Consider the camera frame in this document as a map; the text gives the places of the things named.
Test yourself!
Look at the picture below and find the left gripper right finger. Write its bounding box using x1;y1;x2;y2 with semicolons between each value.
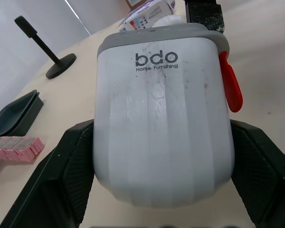
229;118;285;228

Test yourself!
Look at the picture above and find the pink block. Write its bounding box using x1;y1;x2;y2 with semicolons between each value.
0;135;45;163

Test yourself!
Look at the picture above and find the black round-base stand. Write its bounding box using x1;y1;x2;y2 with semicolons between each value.
14;15;77;80

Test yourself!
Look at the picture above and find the dark grey rectangular tray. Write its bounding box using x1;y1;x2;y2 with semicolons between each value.
0;89;45;137

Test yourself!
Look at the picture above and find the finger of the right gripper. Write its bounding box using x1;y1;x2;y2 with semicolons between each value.
184;0;226;33

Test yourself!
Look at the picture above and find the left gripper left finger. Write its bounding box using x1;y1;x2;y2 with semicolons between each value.
2;118;96;228

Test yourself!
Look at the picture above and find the white printed soap pack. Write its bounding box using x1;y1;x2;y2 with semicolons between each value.
119;0;177;32

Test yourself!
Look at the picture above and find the grey soap case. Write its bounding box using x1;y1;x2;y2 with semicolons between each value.
93;23;243;208

